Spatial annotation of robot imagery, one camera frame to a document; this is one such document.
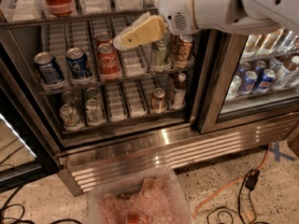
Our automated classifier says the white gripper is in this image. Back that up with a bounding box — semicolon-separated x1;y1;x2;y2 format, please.
113;0;198;50

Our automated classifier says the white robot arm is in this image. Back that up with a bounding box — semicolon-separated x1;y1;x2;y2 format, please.
113;0;299;50

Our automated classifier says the green can middle shelf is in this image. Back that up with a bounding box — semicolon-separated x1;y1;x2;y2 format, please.
150;38;168;66

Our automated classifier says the brown gold can front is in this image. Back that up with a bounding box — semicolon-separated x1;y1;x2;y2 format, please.
176;35;193;62

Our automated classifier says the red coke can behind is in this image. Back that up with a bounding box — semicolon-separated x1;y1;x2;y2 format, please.
94;32;113;47

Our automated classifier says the red coke can front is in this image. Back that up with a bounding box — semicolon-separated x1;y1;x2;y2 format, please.
97;43;120;75

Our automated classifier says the white bottle bottom shelf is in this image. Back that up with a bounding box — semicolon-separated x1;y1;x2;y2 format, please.
170;73;187;109

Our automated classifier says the blue pepsi can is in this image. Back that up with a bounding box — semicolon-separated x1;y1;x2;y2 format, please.
34;51;64;85
66;48;93;79

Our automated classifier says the brown can bottom shelf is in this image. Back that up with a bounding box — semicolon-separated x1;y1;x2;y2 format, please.
150;88;166;112

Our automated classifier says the silver can bottom back left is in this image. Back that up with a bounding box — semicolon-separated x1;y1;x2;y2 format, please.
62;91;77;106

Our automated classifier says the blue pepsi can left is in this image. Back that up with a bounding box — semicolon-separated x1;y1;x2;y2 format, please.
34;51;64;85

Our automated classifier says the closed glass fridge door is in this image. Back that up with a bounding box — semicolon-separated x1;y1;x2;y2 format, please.
199;28;299;133

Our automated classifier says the stainless steel fridge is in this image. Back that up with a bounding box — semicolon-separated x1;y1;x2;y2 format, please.
0;0;298;195

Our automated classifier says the silver green can bottom left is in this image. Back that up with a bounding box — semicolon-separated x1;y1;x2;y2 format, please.
60;104;80;128

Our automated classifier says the open fridge door left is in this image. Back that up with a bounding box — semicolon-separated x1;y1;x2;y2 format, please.
0;61;59;192

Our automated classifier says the red can in bin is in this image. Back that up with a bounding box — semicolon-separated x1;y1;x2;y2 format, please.
126;214;149;224

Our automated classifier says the clear plastic bin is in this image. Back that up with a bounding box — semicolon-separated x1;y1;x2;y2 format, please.
88;166;193;224

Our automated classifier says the blue tape cross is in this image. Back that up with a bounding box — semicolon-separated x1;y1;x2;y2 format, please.
270;142;295;162

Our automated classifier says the black power adapter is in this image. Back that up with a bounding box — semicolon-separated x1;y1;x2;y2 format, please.
245;169;260;191

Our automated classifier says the wire top shelf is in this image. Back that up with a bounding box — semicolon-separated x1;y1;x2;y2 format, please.
0;6;160;29

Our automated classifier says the wire shelf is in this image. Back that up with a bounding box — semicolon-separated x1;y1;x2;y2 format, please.
0;6;160;29
38;66;191;95

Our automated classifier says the wire middle shelf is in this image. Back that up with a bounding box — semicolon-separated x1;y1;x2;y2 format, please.
38;66;191;95

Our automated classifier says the orange cable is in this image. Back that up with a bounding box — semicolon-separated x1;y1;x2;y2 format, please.
192;145;271;217

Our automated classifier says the black cable right floor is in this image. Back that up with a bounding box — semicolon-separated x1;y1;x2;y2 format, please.
206;184;269;224

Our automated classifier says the black cable floor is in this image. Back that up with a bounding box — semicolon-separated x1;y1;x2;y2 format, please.
206;184;269;224
0;184;82;224

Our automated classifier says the black cable left floor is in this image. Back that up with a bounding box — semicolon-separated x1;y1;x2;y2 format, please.
0;184;82;224

